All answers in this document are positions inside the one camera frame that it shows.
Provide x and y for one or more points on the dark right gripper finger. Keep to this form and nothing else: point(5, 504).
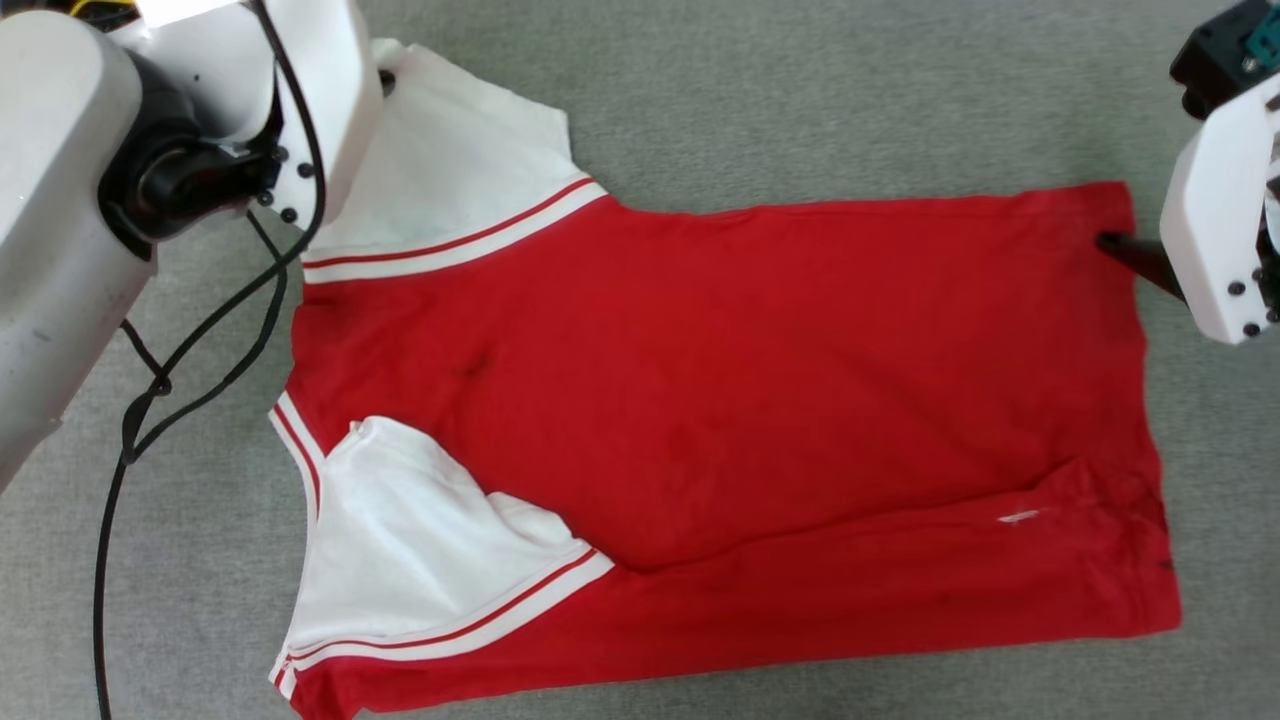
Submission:
point(1140, 262)

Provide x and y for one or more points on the red and white t-shirt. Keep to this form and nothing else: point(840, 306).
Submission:
point(750, 380)

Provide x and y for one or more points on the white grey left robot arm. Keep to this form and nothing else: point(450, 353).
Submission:
point(50, 200)

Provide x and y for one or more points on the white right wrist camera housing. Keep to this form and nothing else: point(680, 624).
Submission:
point(1215, 220)

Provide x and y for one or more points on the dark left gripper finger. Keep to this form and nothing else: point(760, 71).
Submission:
point(386, 83)

